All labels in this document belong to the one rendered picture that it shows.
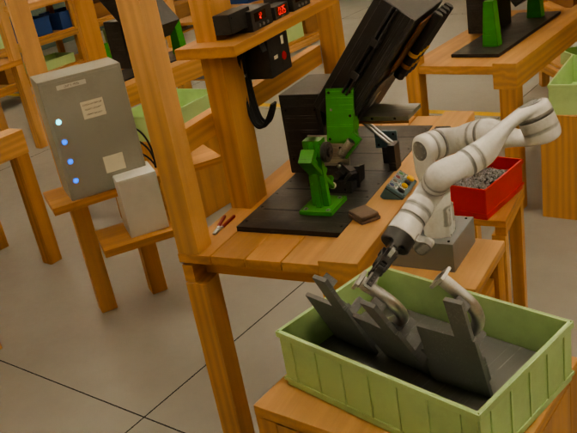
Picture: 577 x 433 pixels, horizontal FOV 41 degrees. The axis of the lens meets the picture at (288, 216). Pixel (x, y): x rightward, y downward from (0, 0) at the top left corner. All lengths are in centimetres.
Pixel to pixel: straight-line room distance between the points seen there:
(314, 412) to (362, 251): 68
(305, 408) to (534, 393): 57
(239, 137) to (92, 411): 148
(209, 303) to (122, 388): 106
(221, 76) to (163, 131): 39
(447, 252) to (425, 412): 73
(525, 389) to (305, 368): 56
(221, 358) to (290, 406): 92
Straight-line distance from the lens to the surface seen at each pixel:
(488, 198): 283
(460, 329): 174
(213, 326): 286
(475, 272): 241
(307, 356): 199
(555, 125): 202
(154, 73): 251
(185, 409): 349
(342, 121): 296
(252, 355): 372
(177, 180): 262
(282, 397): 208
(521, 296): 331
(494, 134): 195
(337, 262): 245
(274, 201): 298
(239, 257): 264
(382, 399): 187
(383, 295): 178
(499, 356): 204
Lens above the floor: 203
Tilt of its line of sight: 24 degrees down
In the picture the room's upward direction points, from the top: 10 degrees counter-clockwise
